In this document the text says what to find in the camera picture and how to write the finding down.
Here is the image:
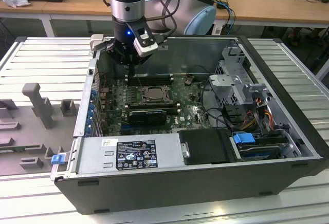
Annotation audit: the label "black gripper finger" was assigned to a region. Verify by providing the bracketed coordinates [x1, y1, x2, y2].
[105, 41, 136, 77]

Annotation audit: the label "silver CPU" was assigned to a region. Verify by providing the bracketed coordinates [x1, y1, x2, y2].
[147, 88, 165, 99]

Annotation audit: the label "metal socket cover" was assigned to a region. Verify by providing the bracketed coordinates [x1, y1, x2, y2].
[140, 86, 172, 103]

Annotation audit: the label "black RAM slot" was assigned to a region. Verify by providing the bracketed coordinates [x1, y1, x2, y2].
[127, 79, 174, 86]
[126, 102, 177, 108]
[127, 73, 173, 80]
[127, 105, 179, 114]

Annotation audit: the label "CPU socket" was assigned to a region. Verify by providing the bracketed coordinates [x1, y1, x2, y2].
[138, 85, 174, 104]

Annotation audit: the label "blue card retainer clips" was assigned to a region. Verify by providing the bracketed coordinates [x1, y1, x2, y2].
[86, 89, 98, 135]

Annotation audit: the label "black graphics card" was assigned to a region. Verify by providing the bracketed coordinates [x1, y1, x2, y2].
[128, 109, 167, 126]

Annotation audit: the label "green motherboard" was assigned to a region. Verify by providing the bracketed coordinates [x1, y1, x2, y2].
[101, 76, 214, 136]

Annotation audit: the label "grey power supply unit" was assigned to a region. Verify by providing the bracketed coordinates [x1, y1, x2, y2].
[76, 133, 186, 176]

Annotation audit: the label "grey metal drive cage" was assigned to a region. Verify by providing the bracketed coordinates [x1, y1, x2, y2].
[208, 45, 268, 106]

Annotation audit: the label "grey parts rack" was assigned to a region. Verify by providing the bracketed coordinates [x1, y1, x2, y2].
[0, 82, 80, 176]

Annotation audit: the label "blue case latch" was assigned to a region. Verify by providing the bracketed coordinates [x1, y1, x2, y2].
[51, 154, 65, 165]

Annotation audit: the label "black plastic shroud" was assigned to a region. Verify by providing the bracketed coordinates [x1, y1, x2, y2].
[177, 128, 237, 165]

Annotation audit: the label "black open PC case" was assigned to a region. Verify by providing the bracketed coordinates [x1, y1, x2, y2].
[50, 34, 329, 216]

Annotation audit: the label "hard disk in blue carrier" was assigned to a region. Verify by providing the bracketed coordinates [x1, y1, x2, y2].
[232, 131, 282, 161]

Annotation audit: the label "grey case handle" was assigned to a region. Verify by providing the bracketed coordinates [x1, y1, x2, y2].
[89, 34, 105, 52]

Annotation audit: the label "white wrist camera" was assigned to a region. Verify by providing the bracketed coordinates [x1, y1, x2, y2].
[125, 21, 159, 57]

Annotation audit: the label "black cable loop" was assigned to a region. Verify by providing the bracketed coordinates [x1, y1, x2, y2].
[201, 80, 233, 129]

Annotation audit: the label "blue cable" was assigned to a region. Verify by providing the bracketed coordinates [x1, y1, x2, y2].
[218, 2, 236, 28]

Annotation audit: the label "coloured wire bundle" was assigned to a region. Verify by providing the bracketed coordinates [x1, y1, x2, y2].
[244, 98, 275, 132]

